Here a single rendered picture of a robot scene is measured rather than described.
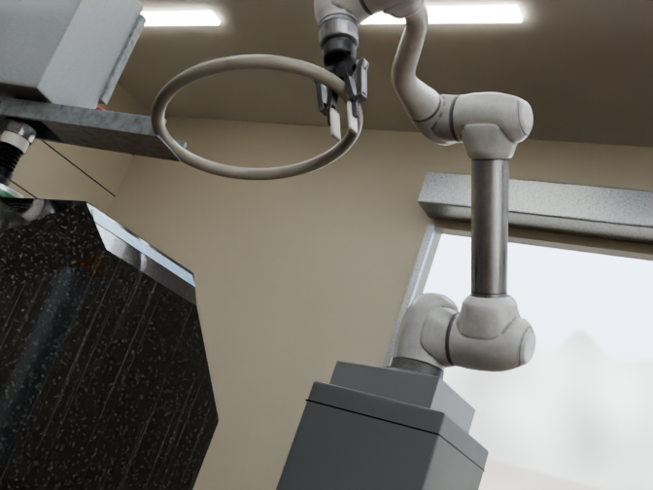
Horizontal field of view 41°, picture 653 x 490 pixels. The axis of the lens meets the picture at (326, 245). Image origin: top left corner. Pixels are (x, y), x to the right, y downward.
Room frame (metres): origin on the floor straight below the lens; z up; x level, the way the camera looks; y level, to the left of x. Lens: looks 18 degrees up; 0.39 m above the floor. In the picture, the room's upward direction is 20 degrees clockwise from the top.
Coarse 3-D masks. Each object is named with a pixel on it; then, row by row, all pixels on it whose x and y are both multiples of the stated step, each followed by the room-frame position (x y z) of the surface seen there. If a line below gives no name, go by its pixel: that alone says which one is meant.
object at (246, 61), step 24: (192, 72) 1.69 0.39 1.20; (216, 72) 1.68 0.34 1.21; (312, 72) 1.68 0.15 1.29; (168, 96) 1.77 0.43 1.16; (360, 120) 1.84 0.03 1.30; (168, 144) 1.96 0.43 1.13; (336, 144) 1.99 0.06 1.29; (216, 168) 2.08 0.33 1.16; (240, 168) 2.10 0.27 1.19; (264, 168) 2.10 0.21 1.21; (288, 168) 2.09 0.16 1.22; (312, 168) 2.06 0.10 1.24
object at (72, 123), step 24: (0, 96) 2.13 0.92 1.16; (0, 120) 2.27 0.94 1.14; (48, 120) 2.06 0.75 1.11; (72, 120) 2.03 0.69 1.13; (96, 120) 2.00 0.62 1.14; (120, 120) 1.97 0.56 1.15; (144, 120) 1.94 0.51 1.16; (72, 144) 2.16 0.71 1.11; (96, 144) 2.11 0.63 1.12; (120, 144) 2.05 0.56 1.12; (144, 144) 2.00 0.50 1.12
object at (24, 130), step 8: (8, 120) 2.14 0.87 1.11; (16, 120) 2.13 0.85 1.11; (24, 120) 2.12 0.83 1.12; (8, 128) 2.13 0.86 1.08; (16, 128) 2.13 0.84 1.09; (24, 128) 2.13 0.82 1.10; (32, 128) 2.14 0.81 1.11; (40, 128) 2.16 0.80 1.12; (24, 136) 2.14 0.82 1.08; (32, 136) 2.16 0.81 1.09
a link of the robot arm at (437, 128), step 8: (440, 96) 2.14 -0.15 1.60; (448, 96) 2.15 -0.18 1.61; (456, 96) 2.14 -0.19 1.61; (440, 104) 2.13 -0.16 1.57; (448, 104) 2.14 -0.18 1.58; (440, 112) 2.14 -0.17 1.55; (448, 112) 2.13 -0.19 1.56; (432, 120) 2.15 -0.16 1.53; (440, 120) 2.15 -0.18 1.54; (448, 120) 2.14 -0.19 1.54; (424, 128) 2.19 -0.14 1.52; (432, 128) 2.18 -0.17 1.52; (440, 128) 2.17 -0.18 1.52; (448, 128) 2.16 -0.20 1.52; (432, 136) 2.22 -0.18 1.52; (440, 136) 2.20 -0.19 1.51; (448, 136) 2.18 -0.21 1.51; (440, 144) 2.27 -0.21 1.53; (448, 144) 2.26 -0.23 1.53
